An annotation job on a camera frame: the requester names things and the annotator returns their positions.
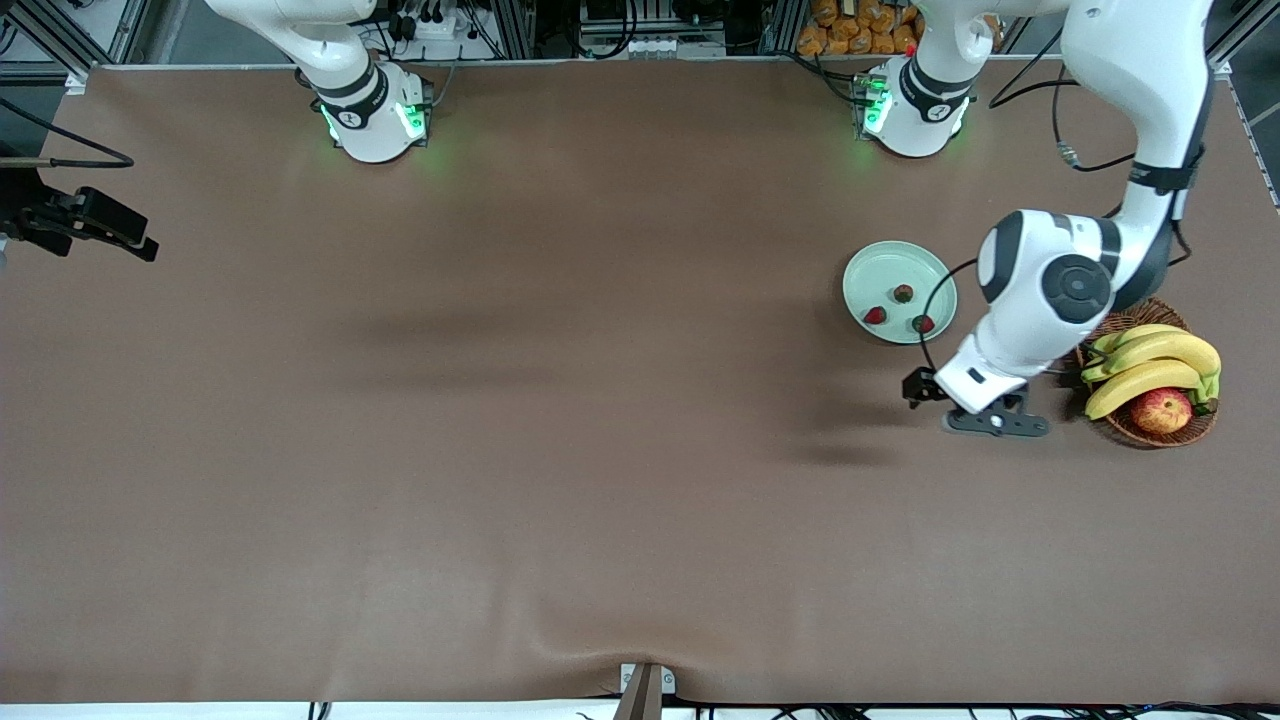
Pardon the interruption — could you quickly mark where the bag of orange buns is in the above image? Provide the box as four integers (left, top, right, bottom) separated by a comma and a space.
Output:
797, 0, 926, 57

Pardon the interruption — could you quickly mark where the aluminium frame profile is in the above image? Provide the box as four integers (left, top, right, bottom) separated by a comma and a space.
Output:
100, 0, 153, 66

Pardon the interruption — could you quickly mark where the table cover cloth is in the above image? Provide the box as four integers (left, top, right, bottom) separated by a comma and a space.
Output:
0, 55, 1280, 706

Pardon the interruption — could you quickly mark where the white power strip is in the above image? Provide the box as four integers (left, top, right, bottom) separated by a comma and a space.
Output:
393, 5, 488, 43

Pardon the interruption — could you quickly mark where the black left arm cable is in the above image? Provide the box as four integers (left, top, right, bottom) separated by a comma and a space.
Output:
920, 30, 1196, 376

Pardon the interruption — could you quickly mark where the light green round plate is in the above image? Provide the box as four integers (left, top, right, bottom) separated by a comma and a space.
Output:
842, 241, 958, 346

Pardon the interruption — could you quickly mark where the aluminium frame post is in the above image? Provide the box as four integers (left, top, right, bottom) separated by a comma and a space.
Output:
490, 0, 538, 61

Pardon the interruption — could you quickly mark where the grey metal pole bracket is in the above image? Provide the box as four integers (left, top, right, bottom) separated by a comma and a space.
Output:
618, 662, 678, 720

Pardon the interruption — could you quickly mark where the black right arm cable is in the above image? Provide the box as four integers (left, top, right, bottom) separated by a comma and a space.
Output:
0, 95, 134, 169

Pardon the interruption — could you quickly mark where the red apple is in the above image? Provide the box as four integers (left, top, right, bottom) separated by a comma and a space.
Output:
1130, 388, 1194, 435

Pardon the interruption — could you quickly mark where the brown wicker basket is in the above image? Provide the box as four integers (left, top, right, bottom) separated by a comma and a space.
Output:
1075, 297, 1219, 448

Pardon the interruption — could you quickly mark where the white socket bar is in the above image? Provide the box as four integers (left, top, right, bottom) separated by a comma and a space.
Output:
580, 35, 728, 59

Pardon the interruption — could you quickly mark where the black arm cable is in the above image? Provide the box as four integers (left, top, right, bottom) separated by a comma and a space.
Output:
0, 95, 134, 169
920, 30, 1196, 376

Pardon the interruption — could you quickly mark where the yellow banana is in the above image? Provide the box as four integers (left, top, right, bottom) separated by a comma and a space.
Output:
1090, 323, 1191, 359
1085, 360, 1206, 421
1082, 332, 1223, 384

